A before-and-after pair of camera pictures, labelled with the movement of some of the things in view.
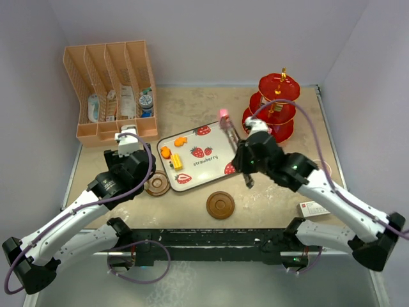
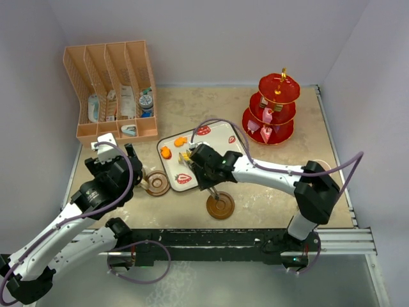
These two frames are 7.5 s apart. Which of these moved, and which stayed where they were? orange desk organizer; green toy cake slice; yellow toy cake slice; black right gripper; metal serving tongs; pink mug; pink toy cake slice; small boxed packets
Moved: black right gripper; pink toy cake slice; yellow toy cake slice; metal serving tongs
Stayed: orange desk organizer; green toy cake slice; small boxed packets; pink mug
